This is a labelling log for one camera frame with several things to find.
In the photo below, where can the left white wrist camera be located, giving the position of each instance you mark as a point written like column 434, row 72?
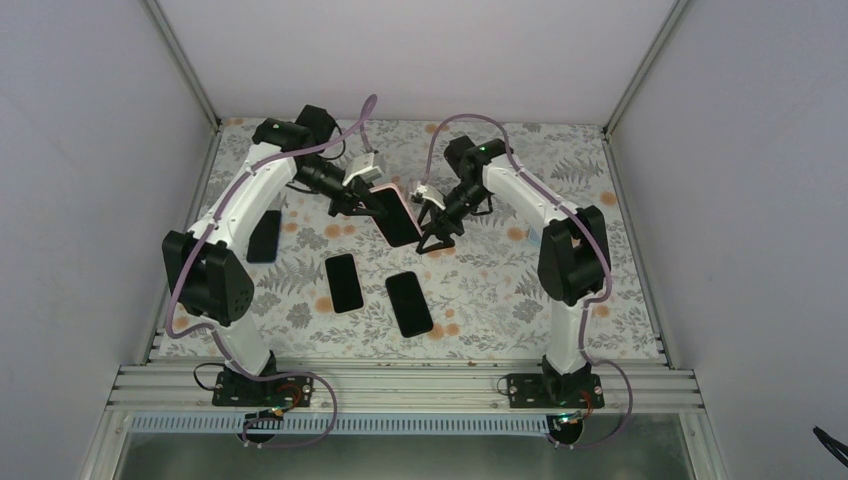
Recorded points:
column 367, row 167

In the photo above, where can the blue smartphone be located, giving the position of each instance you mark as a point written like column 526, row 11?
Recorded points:
column 264, row 241

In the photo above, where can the black object at corner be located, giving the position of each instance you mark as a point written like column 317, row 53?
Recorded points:
column 832, row 445

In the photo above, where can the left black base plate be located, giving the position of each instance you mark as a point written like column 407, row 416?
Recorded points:
column 234, row 390

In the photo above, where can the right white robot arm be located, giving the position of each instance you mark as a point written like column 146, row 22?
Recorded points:
column 574, row 262

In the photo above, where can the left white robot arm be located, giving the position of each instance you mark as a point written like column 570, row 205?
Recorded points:
column 210, row 288

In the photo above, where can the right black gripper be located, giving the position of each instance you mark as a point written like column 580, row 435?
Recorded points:
column 438, row 229

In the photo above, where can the aluminium rail frame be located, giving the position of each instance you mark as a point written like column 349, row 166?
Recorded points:
column 379, row 387

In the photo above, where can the floral patterned mat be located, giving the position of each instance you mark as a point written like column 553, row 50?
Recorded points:
column 484, row 296

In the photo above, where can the black phone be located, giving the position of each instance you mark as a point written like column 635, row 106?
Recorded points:
column 409, row 305

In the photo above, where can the phone in peach case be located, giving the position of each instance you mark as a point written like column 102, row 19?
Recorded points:
column 344, row 284

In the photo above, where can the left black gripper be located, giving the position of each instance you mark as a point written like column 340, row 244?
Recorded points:
column 357, row 191

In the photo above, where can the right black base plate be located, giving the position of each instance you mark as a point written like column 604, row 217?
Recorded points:
column 538, row 391

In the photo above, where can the perforated cable duct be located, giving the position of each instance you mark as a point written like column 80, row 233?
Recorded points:
column 342, row 424

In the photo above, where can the light blue phone case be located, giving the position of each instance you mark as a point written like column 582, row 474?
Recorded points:
column 533, row 237

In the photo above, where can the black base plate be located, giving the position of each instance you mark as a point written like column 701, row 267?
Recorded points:
column 234, row 390
column 538, row 391

